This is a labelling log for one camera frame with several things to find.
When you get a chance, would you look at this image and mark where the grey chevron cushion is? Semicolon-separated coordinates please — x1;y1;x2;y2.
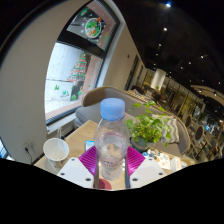
159;114;181;145

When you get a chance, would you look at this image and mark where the flat round red coaster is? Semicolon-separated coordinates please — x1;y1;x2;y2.
96;178;113;191

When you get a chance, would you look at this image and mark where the clear blue-capped water bottle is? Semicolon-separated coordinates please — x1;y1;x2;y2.
93;97;130;181

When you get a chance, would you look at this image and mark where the white round pillar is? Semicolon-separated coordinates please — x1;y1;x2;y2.
150;68;167;91

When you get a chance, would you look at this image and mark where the white black-lettered paper cup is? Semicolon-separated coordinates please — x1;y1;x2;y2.
42;137;70;173

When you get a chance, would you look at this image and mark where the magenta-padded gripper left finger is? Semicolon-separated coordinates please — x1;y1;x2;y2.
57;145;100;190

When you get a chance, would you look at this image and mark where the white leaflet with orange dots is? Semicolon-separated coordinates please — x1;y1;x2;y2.
146;149;171;169

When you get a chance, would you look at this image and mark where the green potted plant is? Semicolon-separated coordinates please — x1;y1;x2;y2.
125;100;173;154

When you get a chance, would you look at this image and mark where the group of dining chairs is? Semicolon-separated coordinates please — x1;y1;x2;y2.
181;113;224;161

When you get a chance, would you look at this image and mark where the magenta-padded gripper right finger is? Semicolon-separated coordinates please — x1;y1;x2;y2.
125;145;169;190

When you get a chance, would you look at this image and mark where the window with festive decals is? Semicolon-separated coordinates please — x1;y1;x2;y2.
44;0;121;126

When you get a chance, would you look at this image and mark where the white wall socket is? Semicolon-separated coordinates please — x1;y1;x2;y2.
22;139;37;155

